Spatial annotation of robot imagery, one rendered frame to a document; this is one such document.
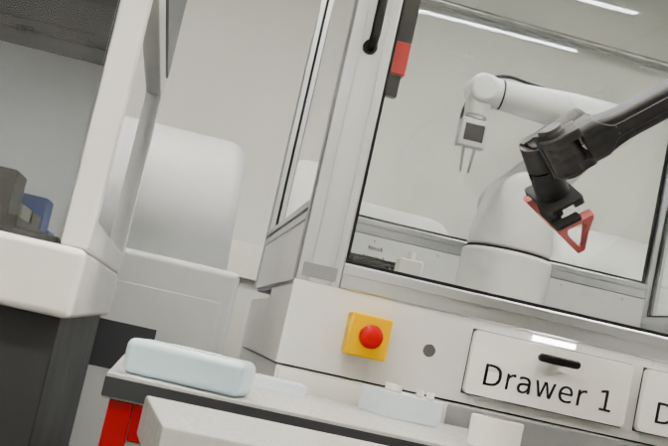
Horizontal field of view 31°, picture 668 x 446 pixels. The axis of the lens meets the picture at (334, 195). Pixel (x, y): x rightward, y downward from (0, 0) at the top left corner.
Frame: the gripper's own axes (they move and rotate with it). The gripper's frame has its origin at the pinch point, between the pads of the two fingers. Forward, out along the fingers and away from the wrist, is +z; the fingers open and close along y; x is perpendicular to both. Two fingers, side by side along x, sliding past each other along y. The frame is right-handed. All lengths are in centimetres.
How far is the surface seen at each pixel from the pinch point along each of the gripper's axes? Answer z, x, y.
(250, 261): 142, 53, 287
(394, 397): -4.3, 40.0, -22.9
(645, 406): 31.2, 0.2, -12.6
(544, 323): 13.9, 9.3, -0.9
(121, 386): -42, 70, -45
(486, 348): 11.2, 20.8, -3.1
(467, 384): 14.4, 26.6, -5.5
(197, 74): 71, 37, 332
